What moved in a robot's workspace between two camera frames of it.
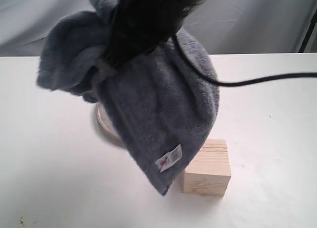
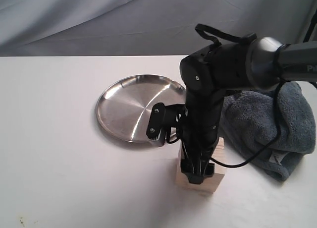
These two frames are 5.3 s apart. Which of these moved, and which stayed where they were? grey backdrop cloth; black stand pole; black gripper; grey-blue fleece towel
Moved: black gripper; grey-blue fleece towel
Stayed: grey backdrop cloth; black stand pole
